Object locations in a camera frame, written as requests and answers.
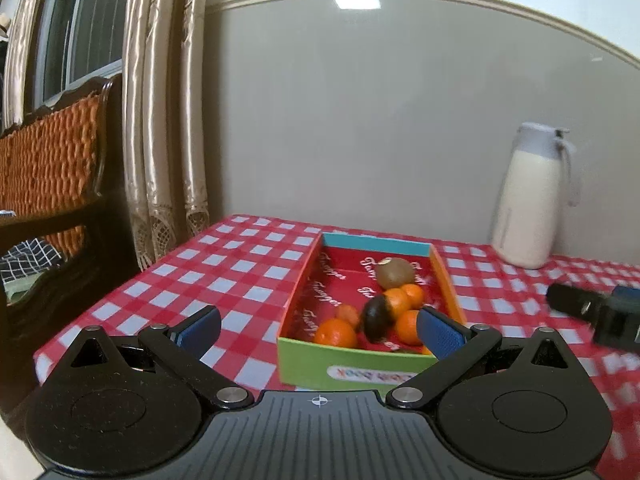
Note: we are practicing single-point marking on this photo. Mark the beige satin curtain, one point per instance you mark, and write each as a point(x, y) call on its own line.
point(162, 118)

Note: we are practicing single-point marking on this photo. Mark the red cardboard box tray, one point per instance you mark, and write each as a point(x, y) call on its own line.
point(340, 270)

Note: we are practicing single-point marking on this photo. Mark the dark wooden wicker sofa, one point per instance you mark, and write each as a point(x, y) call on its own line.
point(62, 175)

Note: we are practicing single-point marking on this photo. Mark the red white checkered tablecloth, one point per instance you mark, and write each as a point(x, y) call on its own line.
point(246, 266)

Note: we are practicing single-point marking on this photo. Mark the cream thermos jug grey lid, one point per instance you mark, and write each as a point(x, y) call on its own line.
point(542, 177)

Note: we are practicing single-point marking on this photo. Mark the large orange tangerine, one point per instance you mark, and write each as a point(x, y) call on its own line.
point(398, 302)

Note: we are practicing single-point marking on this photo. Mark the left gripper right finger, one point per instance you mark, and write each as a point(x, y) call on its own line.
point(479, 367)

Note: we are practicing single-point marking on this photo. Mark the window with grey frame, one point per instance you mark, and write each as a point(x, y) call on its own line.
point(77, 40)

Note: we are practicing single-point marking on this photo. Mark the brown kiwi with sticker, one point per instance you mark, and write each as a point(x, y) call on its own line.
point(393, 272)

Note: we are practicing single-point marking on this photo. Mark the small orange tangerine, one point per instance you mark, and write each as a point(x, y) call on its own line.
point(406, 329)

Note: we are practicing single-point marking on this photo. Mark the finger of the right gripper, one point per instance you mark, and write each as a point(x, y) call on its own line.
point(627, 293)

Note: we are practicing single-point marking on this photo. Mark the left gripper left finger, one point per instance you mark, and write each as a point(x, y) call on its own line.
point(168, 351)

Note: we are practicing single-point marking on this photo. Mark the black white checked cloth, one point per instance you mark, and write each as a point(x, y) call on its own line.
point(28, 259)

